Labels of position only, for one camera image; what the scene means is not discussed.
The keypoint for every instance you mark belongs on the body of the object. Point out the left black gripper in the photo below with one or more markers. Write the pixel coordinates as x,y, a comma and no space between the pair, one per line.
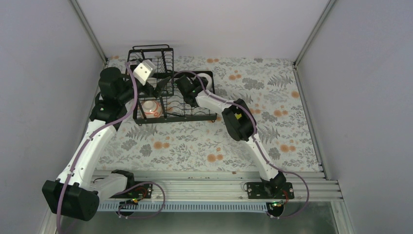
157,91

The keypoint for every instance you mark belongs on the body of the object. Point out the black wire dish rack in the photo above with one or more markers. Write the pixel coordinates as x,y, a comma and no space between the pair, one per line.
172,103

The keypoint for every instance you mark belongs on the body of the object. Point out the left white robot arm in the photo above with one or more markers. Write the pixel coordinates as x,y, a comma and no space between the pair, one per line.
72,193

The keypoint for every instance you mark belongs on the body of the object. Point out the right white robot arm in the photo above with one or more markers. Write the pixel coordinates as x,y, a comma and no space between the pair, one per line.
240,124

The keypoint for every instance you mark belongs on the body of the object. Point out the red patterned white bowl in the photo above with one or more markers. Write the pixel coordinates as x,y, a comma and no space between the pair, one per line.
152,109

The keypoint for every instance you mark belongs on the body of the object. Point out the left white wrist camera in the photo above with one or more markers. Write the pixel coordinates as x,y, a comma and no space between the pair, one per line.
144,70

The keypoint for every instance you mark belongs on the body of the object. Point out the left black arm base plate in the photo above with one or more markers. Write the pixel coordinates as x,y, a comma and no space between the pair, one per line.
139,190

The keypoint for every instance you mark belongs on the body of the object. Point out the grey slotted cable duct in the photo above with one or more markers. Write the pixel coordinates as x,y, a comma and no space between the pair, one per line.
147,206

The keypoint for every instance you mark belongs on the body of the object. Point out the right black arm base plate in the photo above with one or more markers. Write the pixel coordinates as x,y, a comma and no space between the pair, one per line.
257,190

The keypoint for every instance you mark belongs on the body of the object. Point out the aluminium rail frame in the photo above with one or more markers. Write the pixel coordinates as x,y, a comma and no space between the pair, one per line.
222,192

